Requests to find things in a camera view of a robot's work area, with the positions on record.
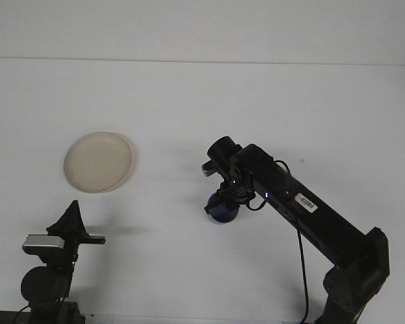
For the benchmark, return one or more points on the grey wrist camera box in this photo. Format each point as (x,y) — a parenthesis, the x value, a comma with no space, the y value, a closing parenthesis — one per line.
(209,170)
(42,242)

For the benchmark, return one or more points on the pale blue cup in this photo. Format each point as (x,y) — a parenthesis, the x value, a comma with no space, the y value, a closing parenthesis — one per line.
(224,216)

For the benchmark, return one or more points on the pale round plate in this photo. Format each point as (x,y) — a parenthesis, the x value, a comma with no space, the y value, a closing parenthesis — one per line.
(98,162)

